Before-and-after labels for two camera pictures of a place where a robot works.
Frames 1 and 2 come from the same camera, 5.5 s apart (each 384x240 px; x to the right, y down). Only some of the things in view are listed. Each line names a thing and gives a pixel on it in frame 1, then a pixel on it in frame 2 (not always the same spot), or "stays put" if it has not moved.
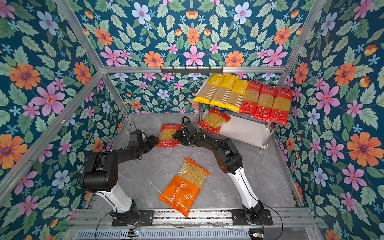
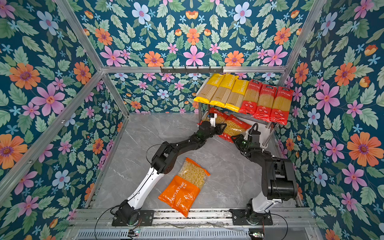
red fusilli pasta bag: (167, 130) to (235, 126)
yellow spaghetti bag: (235, 98) stays put
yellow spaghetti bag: (222, 93) stays put
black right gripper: (179, 133) to (237, 140)
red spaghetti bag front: (250, 98) stays put
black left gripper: (151, 142) to (218, 129)
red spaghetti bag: (280, 108) stays put
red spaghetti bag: (265, 101) stays put
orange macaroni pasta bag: (182, 193) stays put
